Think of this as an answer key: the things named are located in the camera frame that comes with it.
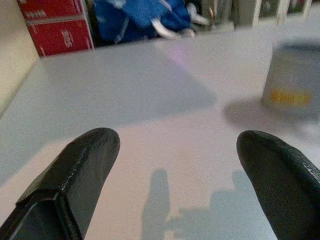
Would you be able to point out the white furniture frame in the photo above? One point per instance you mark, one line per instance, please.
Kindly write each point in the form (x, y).
(255, 11)

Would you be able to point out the red cardboard box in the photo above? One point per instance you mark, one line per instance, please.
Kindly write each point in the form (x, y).
(52, 10)
(60, 37)

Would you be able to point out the grey container with yellow label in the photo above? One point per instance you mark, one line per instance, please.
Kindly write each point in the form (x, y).
(292, 75)

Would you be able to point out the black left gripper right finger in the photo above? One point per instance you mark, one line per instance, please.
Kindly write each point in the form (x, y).
(285, 185)

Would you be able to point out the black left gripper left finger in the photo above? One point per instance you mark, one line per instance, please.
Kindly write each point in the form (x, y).
(75, 180)

